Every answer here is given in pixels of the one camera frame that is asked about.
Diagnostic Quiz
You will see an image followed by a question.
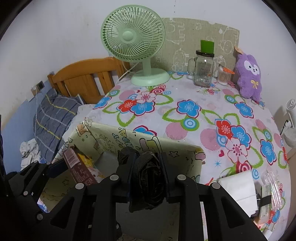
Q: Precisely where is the white tissue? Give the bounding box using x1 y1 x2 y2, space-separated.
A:
218 171 258 217

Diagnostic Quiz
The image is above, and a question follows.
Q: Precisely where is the cotton swab container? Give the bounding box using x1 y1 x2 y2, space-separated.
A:
217 65 235 85

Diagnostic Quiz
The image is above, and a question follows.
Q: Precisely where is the floral tablecloth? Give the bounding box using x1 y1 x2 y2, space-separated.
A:
59 73 291 240

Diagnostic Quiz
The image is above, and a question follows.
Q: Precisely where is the white standing fan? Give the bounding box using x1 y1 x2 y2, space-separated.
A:
281 99 296 148

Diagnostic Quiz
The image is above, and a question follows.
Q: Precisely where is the glass mason jar mug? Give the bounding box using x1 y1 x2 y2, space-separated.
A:
187 50 214 87

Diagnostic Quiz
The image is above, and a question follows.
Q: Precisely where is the purple plush bunny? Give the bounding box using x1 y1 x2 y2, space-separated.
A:
234 46 262 103

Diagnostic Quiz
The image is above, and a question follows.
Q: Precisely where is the crumpled white cloth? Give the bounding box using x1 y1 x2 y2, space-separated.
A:
20 138 41 170

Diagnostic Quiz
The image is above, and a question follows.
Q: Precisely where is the green desk fan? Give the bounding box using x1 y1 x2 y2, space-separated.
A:
101 5 170 87

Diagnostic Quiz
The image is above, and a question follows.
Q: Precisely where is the green cup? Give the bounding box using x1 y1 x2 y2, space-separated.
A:
200 40 214 54

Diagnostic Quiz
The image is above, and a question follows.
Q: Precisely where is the wooden bed headboard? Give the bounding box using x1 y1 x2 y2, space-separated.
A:
48 57 130 104

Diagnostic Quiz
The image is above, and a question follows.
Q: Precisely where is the green patterned board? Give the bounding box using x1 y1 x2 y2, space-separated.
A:
151 18 240 75

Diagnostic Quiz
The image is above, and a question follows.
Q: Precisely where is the clear plastic cup sleeve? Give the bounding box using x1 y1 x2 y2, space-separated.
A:
262 170 283 210

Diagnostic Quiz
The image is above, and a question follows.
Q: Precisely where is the wall power outlet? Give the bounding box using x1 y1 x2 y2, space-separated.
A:
36 81 45 91

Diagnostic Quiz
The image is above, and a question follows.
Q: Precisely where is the grey plaid pillow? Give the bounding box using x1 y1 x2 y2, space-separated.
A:
33 88 83 162

